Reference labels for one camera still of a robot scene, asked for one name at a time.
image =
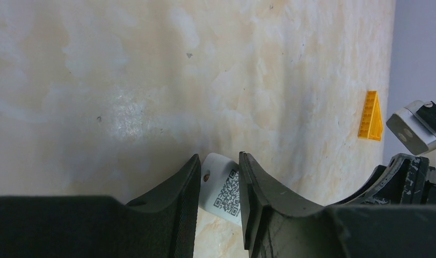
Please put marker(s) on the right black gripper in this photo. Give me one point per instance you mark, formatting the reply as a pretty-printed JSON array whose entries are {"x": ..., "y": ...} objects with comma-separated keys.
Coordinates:
[{"x": 406, "y": 180}]

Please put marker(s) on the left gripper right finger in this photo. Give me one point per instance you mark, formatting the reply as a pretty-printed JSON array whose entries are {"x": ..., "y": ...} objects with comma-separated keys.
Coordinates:
[{"x": 277, "y": 222}]

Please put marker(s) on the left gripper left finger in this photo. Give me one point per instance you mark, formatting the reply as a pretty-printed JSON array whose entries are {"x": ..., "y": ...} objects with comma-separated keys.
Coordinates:
[{"x": 159, "y": 223}]

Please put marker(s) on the white remote control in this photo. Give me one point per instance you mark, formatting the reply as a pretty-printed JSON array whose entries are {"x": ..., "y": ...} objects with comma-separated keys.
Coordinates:
[{"x": 219, "y": 189}]

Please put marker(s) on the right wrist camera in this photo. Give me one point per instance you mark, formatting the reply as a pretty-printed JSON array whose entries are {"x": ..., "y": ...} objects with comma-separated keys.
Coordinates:
[{"x": 415, "y": 126}]

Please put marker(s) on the yellow triangle frame toy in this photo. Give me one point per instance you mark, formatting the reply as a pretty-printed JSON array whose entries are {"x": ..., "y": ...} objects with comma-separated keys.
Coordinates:
[{"x": 371, "y": 126}]

